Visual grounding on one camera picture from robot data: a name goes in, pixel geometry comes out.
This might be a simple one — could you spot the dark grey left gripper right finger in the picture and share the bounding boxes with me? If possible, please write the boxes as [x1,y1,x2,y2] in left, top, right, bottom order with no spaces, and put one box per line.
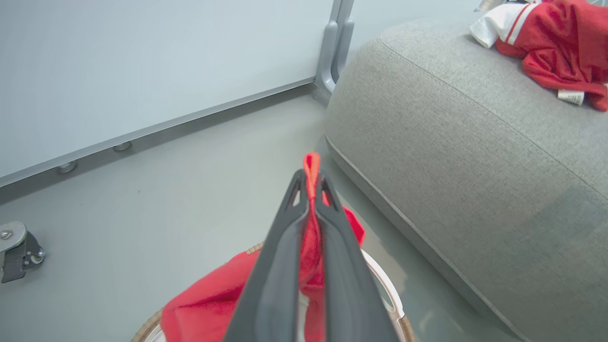
[314,171,400,342]

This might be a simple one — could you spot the black caster wheel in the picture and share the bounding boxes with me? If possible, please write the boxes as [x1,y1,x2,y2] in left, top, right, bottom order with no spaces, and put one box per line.
[0,232,46,284]

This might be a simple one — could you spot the grey fabric sofa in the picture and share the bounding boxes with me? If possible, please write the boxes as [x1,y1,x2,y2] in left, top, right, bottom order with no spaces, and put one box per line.
[324,18,608,342]

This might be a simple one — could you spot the plain red garment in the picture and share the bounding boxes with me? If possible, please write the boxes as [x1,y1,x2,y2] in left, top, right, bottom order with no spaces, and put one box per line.
[160,152,367,342]

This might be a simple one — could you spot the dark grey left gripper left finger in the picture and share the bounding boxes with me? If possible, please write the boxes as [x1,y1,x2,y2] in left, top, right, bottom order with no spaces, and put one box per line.
[222,170,312,342]

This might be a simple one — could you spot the grey partition post with sleeve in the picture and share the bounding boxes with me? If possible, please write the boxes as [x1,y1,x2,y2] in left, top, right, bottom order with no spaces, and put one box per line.
[313,0,343,96]
[331,0,356,84]

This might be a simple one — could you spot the wicker laundry basket white handles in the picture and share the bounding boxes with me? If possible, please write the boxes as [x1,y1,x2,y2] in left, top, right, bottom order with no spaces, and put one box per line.
[131,241,418,342]

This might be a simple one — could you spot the red jersey white striped trim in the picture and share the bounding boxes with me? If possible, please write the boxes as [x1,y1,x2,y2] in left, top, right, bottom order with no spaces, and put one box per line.
[470,0,608,113]

